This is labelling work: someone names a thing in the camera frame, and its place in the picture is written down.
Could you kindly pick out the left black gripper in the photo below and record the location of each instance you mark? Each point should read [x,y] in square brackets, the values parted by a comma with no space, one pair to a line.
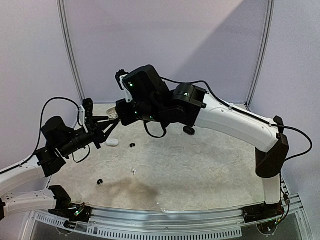
[96,130]

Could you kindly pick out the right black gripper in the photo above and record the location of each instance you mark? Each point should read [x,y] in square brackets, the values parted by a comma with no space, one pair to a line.
[122,111]

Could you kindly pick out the small white charging case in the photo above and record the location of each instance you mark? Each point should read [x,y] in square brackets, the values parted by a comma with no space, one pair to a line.
[112,113]

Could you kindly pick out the white oval charging case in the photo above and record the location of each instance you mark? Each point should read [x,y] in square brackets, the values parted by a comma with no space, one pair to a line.
[112,142]

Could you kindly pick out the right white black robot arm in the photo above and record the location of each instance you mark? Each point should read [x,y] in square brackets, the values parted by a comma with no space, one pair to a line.
[148,99]

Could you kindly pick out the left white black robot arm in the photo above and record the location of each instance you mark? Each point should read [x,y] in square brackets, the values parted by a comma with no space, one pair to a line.
[61,142]

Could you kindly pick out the black charging case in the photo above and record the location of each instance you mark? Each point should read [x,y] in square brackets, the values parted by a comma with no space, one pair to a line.
[189,130]

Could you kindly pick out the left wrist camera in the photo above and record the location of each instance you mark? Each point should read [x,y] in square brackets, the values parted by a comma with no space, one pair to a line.
[85,114]

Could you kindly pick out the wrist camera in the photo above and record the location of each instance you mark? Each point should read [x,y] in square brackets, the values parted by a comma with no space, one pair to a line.
[85,114]
[119,76]

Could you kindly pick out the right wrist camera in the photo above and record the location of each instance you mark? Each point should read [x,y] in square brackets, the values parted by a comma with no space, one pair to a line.
[119,76]

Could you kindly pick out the left aluminium frame post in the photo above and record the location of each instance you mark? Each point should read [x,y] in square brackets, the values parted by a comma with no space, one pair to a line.
[61,5]

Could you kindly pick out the aluminium frame post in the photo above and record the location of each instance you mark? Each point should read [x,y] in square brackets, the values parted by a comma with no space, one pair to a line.
[61,5]
[262,51]

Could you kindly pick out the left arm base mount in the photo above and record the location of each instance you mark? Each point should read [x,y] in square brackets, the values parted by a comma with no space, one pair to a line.
[74,212]

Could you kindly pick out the aluminium front rail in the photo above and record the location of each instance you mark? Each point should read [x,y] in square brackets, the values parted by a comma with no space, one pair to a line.
[218,224]

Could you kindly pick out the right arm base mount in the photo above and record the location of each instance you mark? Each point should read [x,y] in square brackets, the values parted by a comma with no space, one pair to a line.
[262,211]

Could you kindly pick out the right aluminium frame post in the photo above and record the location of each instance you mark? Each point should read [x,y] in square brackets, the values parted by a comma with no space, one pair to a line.
[262,51]

